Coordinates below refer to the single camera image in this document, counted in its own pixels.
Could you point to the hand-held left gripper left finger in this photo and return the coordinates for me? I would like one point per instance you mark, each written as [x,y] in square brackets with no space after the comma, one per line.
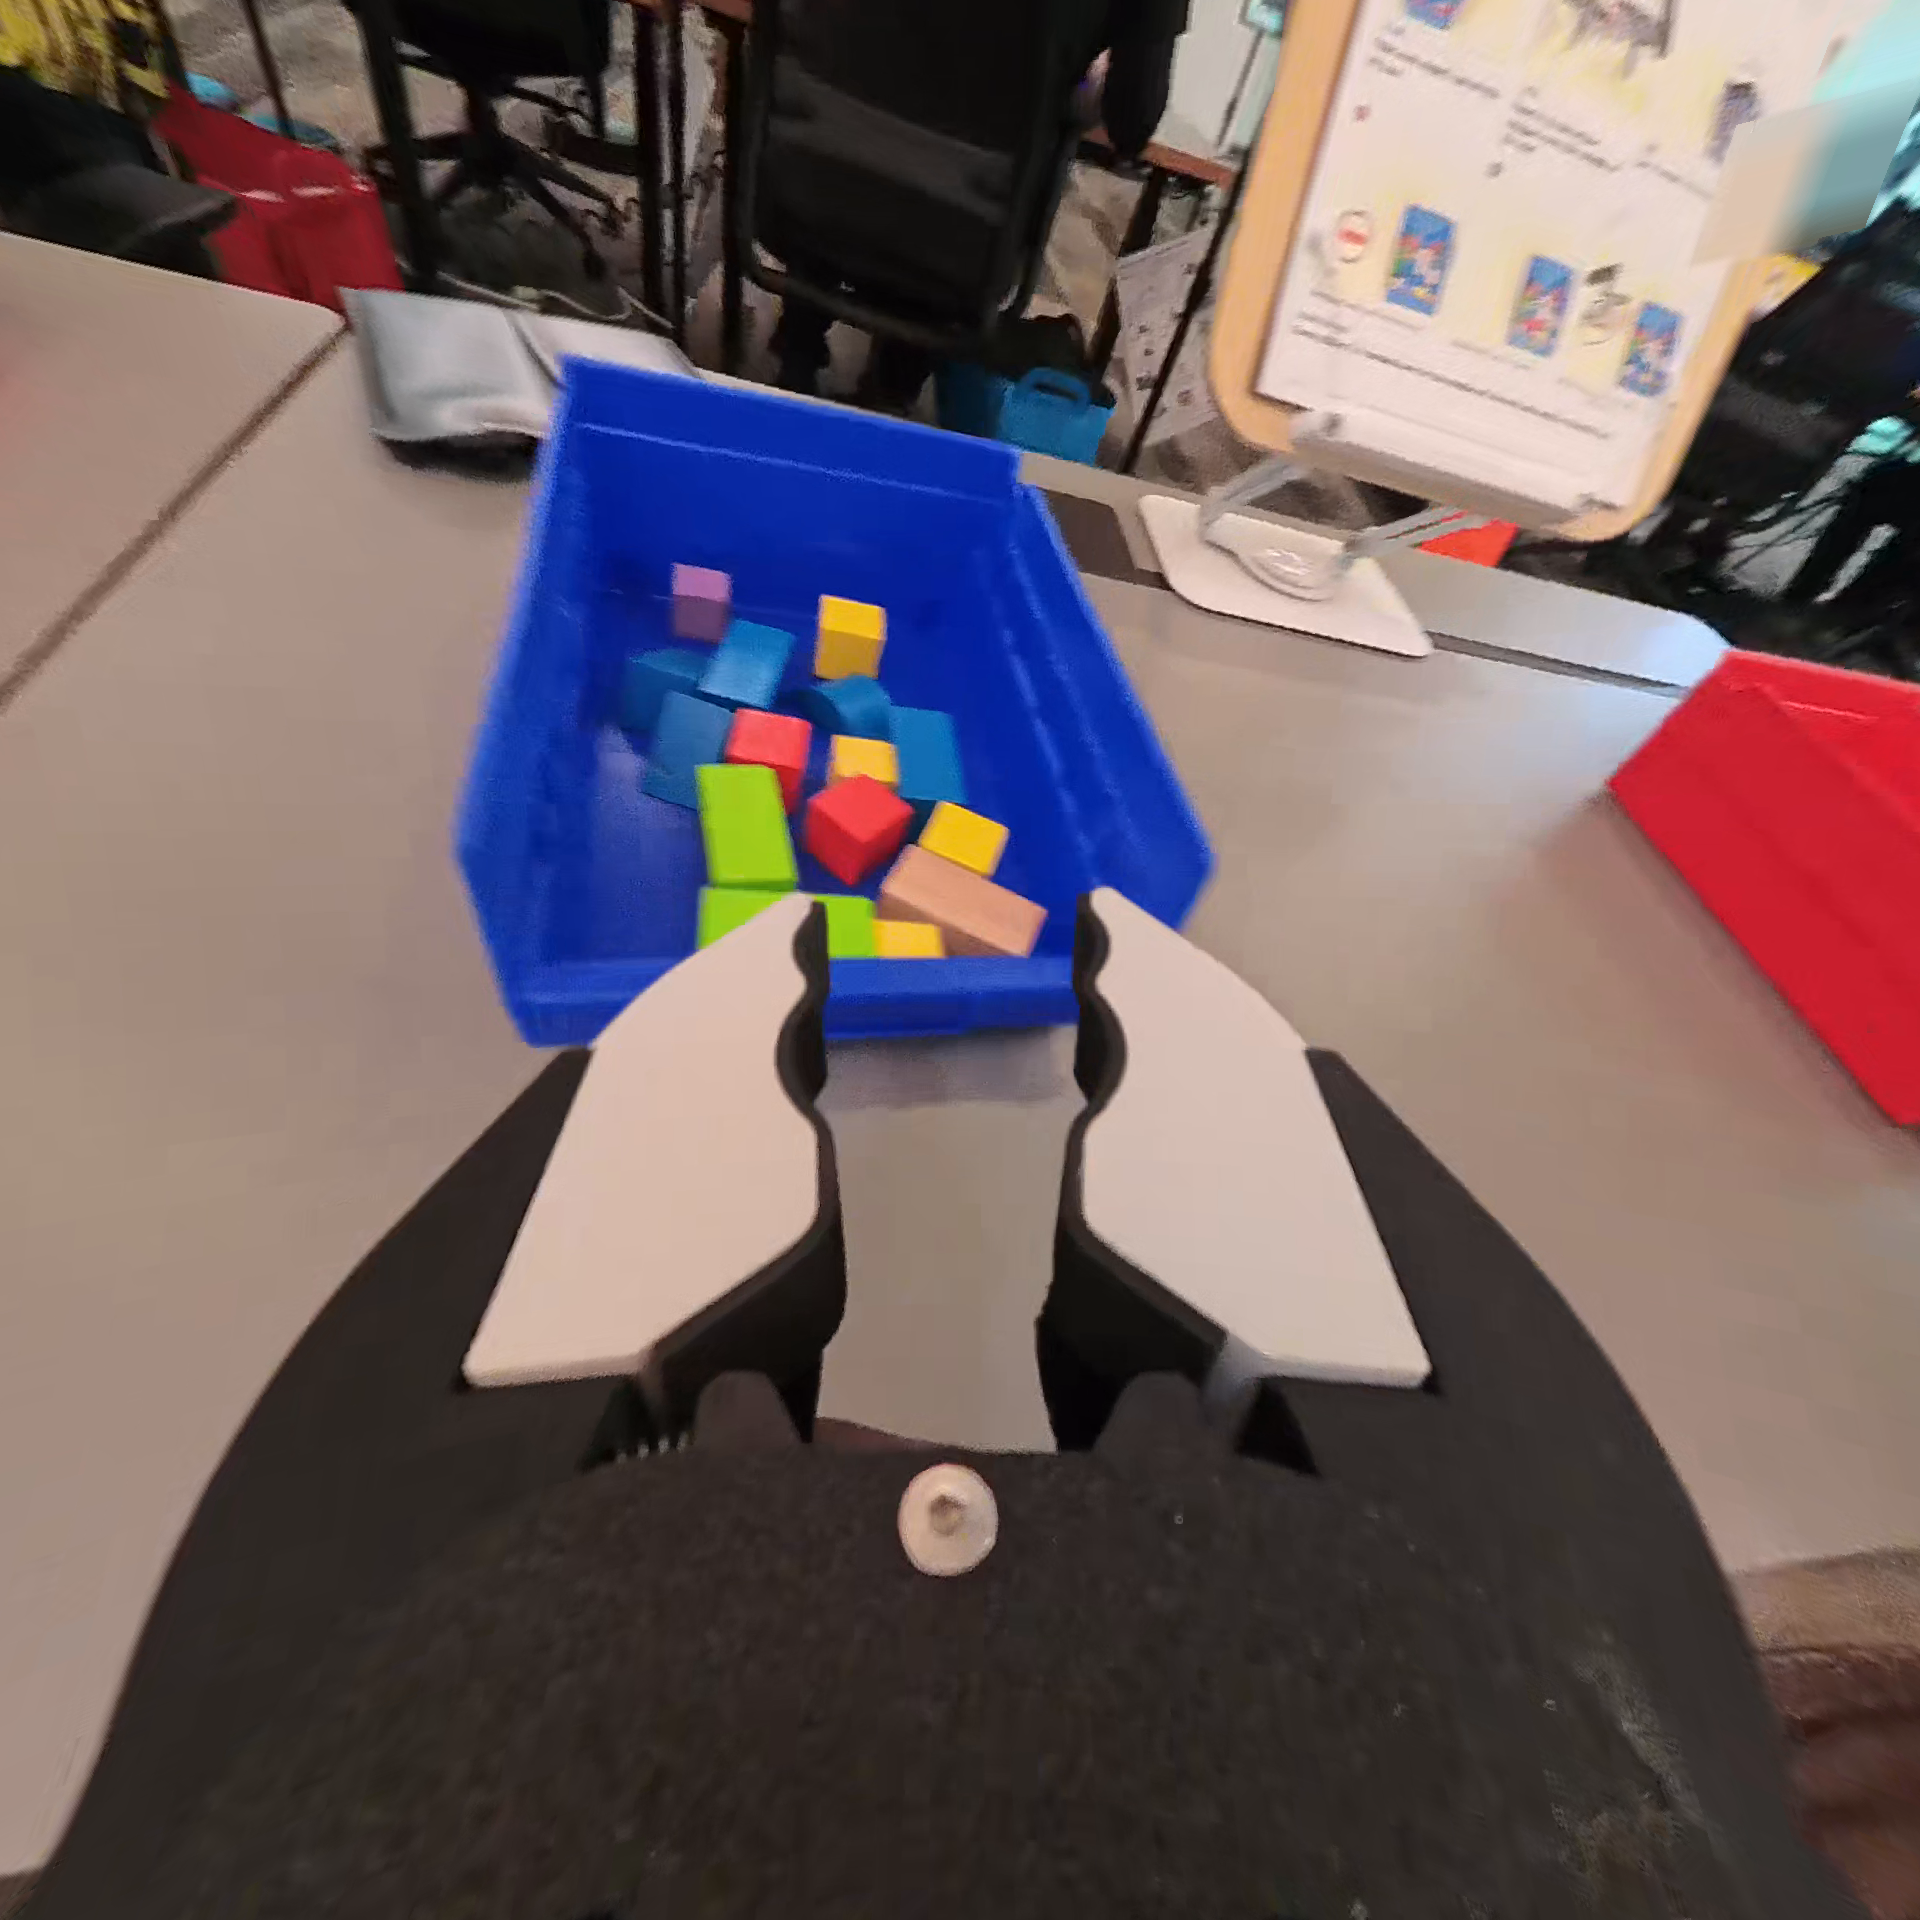
[662,1187]

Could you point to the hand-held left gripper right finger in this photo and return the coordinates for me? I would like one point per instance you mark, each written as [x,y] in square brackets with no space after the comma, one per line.
[1238,1187]

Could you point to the pile of coloured wooden blocks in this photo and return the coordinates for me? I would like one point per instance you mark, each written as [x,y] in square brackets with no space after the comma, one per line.
[827,796]

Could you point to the blue plastic bin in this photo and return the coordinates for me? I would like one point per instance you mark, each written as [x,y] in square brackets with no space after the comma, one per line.
[571,661]

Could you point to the red plastic bin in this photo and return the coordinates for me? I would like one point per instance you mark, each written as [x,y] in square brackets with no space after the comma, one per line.
[1801,844]

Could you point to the grey desk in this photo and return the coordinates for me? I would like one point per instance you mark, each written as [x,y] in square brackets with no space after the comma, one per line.
[273,903]

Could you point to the white board stand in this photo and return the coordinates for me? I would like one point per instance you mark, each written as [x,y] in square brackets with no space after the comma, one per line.
[1304,559]

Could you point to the blue floor tub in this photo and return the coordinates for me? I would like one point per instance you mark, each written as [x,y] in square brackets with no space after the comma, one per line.
[1038,407]

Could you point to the person's brown clothing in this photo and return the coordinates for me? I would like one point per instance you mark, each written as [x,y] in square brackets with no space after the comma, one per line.
[1831,1742]

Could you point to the white floor sign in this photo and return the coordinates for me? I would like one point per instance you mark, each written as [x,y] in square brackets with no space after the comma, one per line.
[1156,301]

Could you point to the instruction sheet board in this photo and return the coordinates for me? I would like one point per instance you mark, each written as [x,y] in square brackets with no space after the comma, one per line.
[1504,214]

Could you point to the red bag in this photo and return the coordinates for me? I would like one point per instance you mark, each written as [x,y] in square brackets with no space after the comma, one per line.
[286,195]

